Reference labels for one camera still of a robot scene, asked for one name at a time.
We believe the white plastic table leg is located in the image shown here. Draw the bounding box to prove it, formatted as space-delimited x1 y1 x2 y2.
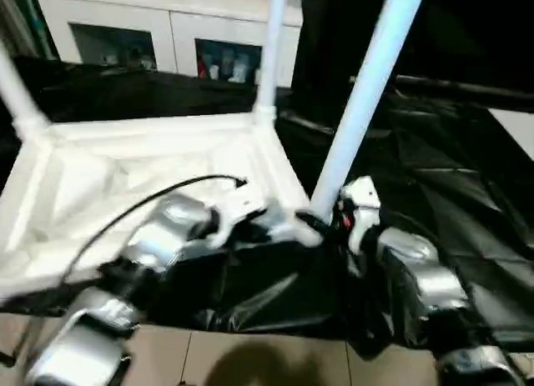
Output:
0 38 50 142
253 0 292 121
310 0 430 221

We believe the white plastic table top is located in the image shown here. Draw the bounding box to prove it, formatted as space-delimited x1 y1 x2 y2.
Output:
0 112 325 300

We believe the black shiny mat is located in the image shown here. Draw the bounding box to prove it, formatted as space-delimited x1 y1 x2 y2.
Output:
0 54 534 358

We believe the long dark tube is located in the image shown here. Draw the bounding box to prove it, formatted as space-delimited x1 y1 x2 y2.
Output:
393 74 534 98

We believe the white flat item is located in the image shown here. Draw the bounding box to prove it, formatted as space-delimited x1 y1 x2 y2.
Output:
486 108 534 163

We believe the white cabinet with glass doors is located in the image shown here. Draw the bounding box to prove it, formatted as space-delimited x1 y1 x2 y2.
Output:
32 0 305 90

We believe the grey curtain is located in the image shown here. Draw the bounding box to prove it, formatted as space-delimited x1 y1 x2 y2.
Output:
0 0 41 60

